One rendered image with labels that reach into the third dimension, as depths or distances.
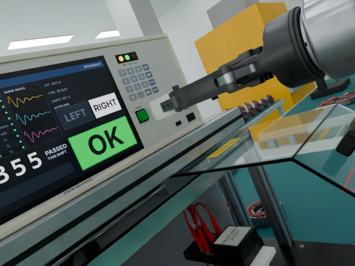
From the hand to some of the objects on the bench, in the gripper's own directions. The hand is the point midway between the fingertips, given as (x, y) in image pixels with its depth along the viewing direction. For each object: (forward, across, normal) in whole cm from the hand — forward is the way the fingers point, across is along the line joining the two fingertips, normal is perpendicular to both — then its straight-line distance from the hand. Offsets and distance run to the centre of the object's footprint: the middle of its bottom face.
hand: (177, 101), depth 41 cm
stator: (+19, +36, -43) cm, 59 cm away
